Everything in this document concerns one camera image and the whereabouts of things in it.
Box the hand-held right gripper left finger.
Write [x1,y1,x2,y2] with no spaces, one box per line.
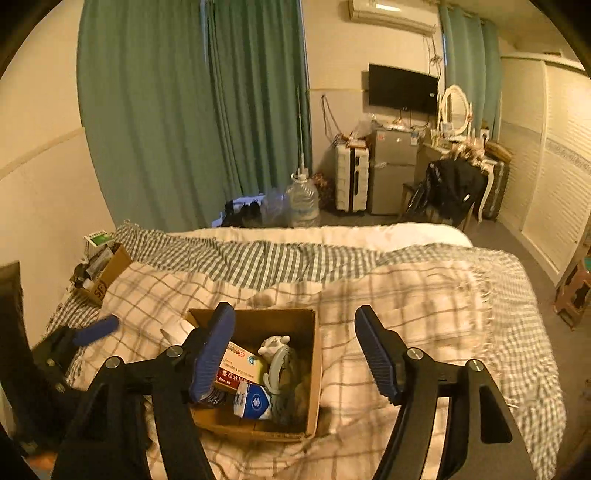
[51,302,236,480]

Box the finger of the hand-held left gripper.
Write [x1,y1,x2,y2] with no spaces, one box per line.
[44,315,120,367]

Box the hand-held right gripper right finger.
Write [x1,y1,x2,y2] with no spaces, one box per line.
[354,305,537,480]

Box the medicine box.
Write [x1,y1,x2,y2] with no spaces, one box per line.
[213,342,270,393]

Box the blue white tissue packet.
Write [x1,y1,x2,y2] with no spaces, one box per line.
[232,382,273,421]

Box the white plastic figure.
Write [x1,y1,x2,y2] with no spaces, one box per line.
[259,335,291,361]

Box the large cardboard box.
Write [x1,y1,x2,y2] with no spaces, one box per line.
[187,308,322,443]

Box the small cardboard box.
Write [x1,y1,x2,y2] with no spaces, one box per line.
[71,244,133,306]

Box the plaid blanket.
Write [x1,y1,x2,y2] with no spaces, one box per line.
[65,244,532,480]

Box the green white carton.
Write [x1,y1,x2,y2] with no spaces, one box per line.
[84,231,116,253]

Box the white mattress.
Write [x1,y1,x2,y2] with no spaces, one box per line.
[168,224,474,260]

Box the clear plastic bag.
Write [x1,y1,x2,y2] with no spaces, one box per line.
[262,188,290,227]

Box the large clear water jug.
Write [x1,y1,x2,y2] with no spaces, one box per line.
[285,168,321,228]

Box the floral bag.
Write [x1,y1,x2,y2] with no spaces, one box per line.
[314,173,338,212]

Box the white suitcase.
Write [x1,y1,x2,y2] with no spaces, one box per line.
[335,143,370,213]

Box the grey small fridge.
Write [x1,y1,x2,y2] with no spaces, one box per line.
[369,127,419,216]

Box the black jacket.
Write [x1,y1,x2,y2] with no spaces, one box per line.
[425,158,488,221]

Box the brown suitcase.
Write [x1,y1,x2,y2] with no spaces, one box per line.
[480,142,512,220]

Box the wide green curtain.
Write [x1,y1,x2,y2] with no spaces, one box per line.
[78,0,223,232]

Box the thin metal pole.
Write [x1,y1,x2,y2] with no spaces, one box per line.
[297,85,308,175]

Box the white oval mirror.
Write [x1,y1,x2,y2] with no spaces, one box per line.
[438,84,474,137]

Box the white louvred wardrobe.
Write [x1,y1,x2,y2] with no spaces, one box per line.
[500,53,591,280]

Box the narrow green curtain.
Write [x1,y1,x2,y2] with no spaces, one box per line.
[438,4,504,140]

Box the white air conditioner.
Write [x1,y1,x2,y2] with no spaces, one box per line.
[348,0,437,36]

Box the black wall television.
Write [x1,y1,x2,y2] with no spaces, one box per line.
[368,64,439,115]

